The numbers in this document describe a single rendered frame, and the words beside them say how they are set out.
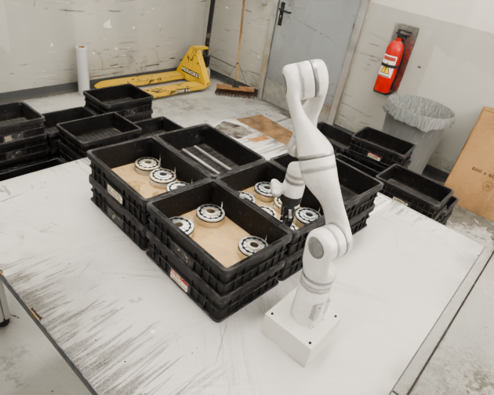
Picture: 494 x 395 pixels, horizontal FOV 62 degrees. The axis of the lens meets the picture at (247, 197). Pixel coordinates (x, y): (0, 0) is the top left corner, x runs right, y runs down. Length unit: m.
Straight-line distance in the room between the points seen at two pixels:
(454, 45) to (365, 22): 0.86
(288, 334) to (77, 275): 0.71
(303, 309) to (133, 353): 0.49
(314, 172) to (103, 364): 0.75
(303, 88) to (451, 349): 1.91
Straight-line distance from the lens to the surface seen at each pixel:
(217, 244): 1.39
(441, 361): 2.54
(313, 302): 1.20
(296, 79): 1.04
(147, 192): 1.62
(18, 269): 1.54
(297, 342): 1.25
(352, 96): 4.51
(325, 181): 1.05
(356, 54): 4.45
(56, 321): 1.36
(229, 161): 1.89
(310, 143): 1.04
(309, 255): 1.11
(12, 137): 2.76
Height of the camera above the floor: 1.73
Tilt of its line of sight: 33 degrees down
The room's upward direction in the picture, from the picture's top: 11 degrees clockwise
